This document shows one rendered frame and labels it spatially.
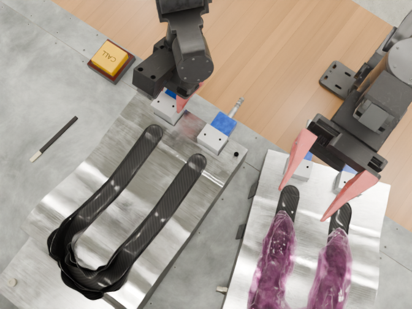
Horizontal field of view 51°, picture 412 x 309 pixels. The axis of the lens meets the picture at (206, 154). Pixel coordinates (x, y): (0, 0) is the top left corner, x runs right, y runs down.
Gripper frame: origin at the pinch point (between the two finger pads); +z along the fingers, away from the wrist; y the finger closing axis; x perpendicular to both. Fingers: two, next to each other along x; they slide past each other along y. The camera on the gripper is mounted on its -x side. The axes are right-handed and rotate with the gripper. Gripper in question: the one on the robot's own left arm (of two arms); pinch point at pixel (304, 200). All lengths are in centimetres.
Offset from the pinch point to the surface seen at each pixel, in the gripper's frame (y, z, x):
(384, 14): -9, -120, 123
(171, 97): -30.0, -6.9, 25.9
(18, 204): -45, 29, 39
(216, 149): -16.9, -4.2, 27.9
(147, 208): -20.7, 12.7, 30.6
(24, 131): -55, 16, 39
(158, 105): -30.9, -4.0, 26.0
